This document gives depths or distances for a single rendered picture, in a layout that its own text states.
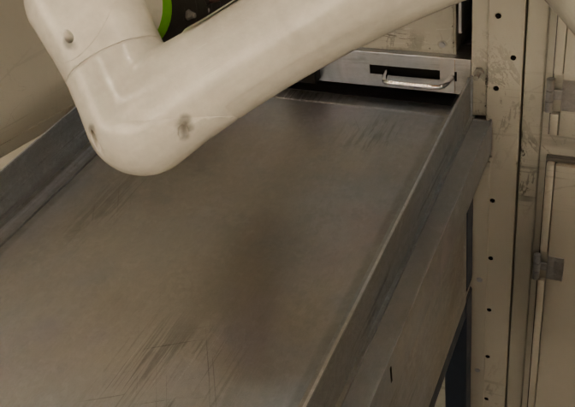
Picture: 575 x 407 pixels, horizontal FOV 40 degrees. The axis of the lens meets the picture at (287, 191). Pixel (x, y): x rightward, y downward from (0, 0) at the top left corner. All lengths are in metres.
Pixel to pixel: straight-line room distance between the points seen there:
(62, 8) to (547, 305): 0.92
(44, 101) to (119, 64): 0.67
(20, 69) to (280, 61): 0.73
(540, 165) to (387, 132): 0.23
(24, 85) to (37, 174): 0.21
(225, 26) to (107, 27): 0.11
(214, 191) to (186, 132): 0.39
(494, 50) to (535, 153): 0.17
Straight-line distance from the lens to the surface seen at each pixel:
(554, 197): 1.22
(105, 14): 0.74
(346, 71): 1.26
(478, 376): 1.56
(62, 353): 0.93
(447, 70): 1.20
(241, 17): 0.68
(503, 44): 1.13
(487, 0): 1.11
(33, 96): 1.37
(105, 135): 0.72
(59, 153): 1.23
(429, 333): 1.10
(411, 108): 1.22
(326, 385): 0.76
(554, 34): 1.11
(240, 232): 1.01
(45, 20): 0.76
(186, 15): 0.87
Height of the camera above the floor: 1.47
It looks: 36 degrees down
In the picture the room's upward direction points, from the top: 9 degrees counter-clockwise
